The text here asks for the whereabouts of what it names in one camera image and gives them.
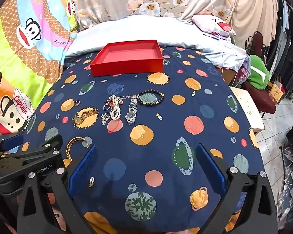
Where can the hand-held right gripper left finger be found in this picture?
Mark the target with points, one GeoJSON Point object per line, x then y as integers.
{"type": "Point", "coordinates": [84, 170]}

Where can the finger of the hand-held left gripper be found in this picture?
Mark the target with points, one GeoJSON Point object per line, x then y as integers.
{"type": "Point", "coordinates": [12, 141]}
{"type": "Point", "coordinates": [34, 151]}

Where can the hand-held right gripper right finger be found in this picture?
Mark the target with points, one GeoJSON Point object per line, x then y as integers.
{"type": "Point", "coordinates": [211, 170]}

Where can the gold wristwatch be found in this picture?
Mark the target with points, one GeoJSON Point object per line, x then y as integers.
{"type": "Point", "coordinates": [78, 119]}

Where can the gold pendant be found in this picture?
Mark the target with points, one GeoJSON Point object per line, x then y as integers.
{"type": "Point", "coordinates": [116, 113]}

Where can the silver wristwatch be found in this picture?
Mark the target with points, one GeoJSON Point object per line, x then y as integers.
{"type": "Point", "coordinates": [131, 115]}

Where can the red cardboard box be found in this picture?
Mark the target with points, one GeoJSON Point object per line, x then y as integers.
{"type": "Point", "coordinates": [127, 67]}

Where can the white small table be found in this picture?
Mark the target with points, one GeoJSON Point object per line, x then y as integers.
{"type": "Point", "coordinates": [246, 107]}

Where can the pile of clear plastic bags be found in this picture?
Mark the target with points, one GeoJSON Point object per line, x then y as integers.
{"type": "Point", "coordinates": [290, 175]}

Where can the navy planet print bedsheet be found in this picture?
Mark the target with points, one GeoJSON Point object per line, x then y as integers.
{"type": "Point", "coordinates": [161, 107]}

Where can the maroon chair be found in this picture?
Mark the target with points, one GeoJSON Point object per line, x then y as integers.
{"type": "Point", "coordinates": [266, 102]}

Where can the cartoon monkey printed blanket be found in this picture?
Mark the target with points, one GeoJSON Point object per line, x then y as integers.
{"type": "Point", "coordinates": [26, 53]}

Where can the brown cardboard box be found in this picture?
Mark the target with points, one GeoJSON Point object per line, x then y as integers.
{"type": "Point", "coordinates": [276, 91]}

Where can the green cloth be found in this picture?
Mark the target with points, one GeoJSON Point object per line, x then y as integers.
{"type": "Point", "coordinates": [257, 74]}

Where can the white pillow with red print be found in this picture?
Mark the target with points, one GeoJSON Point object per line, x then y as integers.
{"type": "Point", "coordinates": [210, 23]}

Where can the hanging dark clothes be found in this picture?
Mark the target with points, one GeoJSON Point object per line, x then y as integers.
{"type": "Point", "coordinates": [288, 41]}

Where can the light blue pillow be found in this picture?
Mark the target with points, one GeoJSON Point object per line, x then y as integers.
{"type": "Point", "coordinates": [141, 29]}

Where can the grey floral sheet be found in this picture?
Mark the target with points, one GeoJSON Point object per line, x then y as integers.
{"type": "Point", "coordinates": [112, 0]}

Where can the beige curtain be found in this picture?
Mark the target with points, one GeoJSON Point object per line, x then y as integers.
{"type": "Point", "coordinates": [254, 4]}

